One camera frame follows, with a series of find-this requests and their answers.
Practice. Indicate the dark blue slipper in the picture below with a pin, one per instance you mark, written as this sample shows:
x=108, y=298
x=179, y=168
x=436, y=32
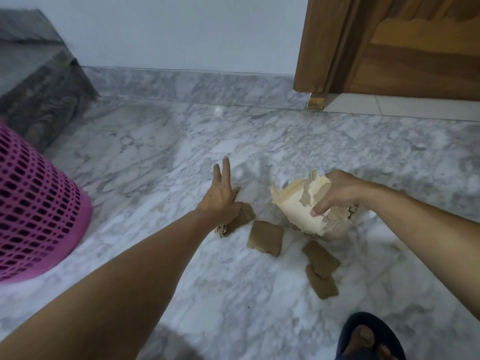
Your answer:
x=386, y=333

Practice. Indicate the person's right forearm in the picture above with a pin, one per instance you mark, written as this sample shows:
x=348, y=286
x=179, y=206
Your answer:
x=423, y=228

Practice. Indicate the brown square cardboard piece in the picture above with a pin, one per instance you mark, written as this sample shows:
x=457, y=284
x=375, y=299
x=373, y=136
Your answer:
x=265, y=238

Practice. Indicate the person's left forearm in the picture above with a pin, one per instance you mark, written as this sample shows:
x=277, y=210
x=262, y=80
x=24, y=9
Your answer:
x=123, y=284

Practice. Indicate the person's foot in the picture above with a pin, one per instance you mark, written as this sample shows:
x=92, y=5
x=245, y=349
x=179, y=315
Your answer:
x=362, y=343

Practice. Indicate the brown torn cardboard piece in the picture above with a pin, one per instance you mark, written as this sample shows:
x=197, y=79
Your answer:
x=322, y=284
x=320, y=258
x=240, y=223

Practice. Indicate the person's right hand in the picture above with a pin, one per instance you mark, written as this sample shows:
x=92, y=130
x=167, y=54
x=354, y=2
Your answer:
x=343, y=191

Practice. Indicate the brown wooden door frame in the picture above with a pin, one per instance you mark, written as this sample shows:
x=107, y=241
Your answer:
x=326, y=44

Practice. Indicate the brown wooden door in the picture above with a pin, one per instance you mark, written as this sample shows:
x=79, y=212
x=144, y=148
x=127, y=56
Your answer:
x=423, y=59

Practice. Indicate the grey stone stair step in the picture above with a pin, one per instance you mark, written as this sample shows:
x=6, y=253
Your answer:
x=35, y=82

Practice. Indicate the person's left hand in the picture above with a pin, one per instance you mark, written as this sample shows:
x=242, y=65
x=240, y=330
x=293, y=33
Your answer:
x=219, y=200

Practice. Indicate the person's left little finger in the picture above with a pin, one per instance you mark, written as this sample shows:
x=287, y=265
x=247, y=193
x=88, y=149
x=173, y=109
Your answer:
x=217, y=176

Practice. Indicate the person's right thumb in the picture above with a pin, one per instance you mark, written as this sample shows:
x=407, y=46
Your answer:
x=320, y=208

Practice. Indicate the large cream torn cardboard piece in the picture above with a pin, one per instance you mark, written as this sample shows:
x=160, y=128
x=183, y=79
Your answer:
x=296, y=209

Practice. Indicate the pink plastic laundry basket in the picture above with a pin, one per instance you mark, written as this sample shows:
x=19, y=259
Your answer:
x=35, y=209

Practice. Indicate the brown corrugated cardboard scrap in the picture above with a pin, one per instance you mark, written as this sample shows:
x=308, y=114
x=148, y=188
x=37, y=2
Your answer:
x=341, y=221

